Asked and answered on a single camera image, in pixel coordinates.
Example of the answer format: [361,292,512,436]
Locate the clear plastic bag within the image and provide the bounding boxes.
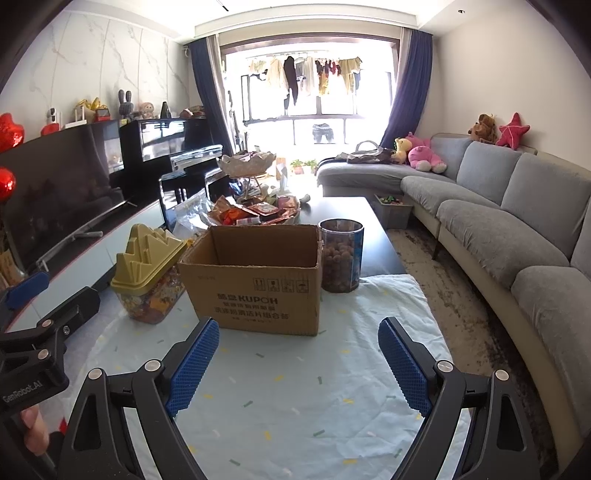
[173,191,218,245]

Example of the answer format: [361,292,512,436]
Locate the red foil balloon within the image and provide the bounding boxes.
[0,113,25,153]
[0,167,17,203]

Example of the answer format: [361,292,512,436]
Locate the grey storage bin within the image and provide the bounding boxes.
[374,194,414,229]

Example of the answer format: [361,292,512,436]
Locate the white security camera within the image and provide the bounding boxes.
[41,107,62,136]

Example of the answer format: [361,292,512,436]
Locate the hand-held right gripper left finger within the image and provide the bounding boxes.
[58,316,221,480]

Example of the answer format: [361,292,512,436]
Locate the grey sectional sofa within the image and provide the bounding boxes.
[316,133,591,480]

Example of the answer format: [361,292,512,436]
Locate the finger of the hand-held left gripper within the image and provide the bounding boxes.
[0,286,101,356]
[0,271,51,319]

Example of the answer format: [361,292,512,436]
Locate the patterned rug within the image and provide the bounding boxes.
[383,226,568,480]

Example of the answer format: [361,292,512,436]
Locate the person's left hand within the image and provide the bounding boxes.
[20,406,52,457]

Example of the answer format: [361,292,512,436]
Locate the white shell-shaped tray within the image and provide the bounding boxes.
[218,152,277,178]

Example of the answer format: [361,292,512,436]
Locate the blue curtain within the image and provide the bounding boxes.
[379,30,435,146]
[187,37,236,155]

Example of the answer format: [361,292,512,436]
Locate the brown cardboard box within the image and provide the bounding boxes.
[178,224,323,337]

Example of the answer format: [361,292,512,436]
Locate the black piano bench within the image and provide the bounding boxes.
[159,168,232,208]

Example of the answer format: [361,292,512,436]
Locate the light blue confetti cloth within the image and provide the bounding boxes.
[69,273,455,480]

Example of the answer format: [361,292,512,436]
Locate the clear candy container gold lid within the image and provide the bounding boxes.
[110,223,189,324]

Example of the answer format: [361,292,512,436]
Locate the clear jar of nuts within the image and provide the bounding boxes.
[318,219,365,294]

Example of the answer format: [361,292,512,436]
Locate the row of hanging clothes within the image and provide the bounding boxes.
[247,54,363,107]

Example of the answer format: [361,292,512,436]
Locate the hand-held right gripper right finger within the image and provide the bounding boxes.
[377,316,541,480]

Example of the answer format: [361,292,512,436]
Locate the grey handbag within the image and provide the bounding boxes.
[346,140,393,165]

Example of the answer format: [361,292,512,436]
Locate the pink star plush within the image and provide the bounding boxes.
[496,112,531,151]

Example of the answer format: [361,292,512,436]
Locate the grey rabbit figure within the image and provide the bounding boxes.
[117,89,134,123]

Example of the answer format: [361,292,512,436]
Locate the black upright piano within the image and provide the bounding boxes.
[119,117,222,185]

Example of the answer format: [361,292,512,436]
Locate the curved television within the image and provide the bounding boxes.
[0,121,139,273]

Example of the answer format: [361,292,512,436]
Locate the brown plush toy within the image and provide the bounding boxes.
[468,114,499,144]

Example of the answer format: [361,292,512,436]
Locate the pink plush toy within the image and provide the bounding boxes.
[406,133,448,174]

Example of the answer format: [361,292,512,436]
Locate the yellow paper bag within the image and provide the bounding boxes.
[0,249,24,287]

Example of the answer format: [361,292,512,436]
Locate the pile of snack packets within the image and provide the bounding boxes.
[210,194,301,227]

